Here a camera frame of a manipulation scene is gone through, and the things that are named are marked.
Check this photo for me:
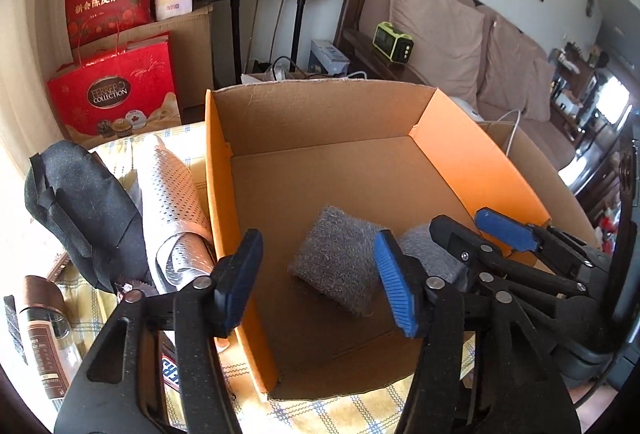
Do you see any grey knitted sock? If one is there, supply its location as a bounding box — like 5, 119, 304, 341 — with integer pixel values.
398, 225, 468, 290
288, 206, 381, 317

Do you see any brown open cardboard box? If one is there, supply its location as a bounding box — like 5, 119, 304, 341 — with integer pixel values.
480, 122, 601, 250

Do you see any Snickers chocolate bar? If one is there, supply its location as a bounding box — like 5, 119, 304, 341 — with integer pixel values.
160, 346, 180, 392

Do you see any yellow checkered tablecloth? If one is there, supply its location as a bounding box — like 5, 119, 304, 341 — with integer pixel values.
54, 121, 476, 434

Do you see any white round appliance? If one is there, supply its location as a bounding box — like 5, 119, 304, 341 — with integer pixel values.
451, 97, 484, 123

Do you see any brown lidded glass jar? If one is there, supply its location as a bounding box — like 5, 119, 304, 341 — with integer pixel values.
16, 276, 81, 404

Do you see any black cloth bag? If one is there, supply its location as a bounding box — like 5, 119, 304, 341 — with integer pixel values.
24, 140, 153, 293

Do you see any middle beige cushion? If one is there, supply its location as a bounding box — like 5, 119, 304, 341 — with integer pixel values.
478, 14, 546, 111

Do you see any large beige cushion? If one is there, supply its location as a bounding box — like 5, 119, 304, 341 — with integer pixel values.
390, 0, 485, 106

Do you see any green portable radio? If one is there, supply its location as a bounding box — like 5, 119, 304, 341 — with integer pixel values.
372, 22, 414, 64

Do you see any red Ferrero gift bag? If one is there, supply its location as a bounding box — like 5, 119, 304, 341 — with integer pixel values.
47, 33, 181, 149

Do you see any brown sofa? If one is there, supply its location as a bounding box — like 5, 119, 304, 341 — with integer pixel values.
334, 0, 575, 169

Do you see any grey white box device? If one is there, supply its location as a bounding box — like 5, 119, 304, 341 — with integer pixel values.
308, 39, 350, 76

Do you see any large brown carton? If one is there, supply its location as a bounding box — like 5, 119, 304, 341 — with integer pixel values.
79, 9, 213, 116

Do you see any cream curtain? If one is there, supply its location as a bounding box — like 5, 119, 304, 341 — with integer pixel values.
1, 0, 73, 175

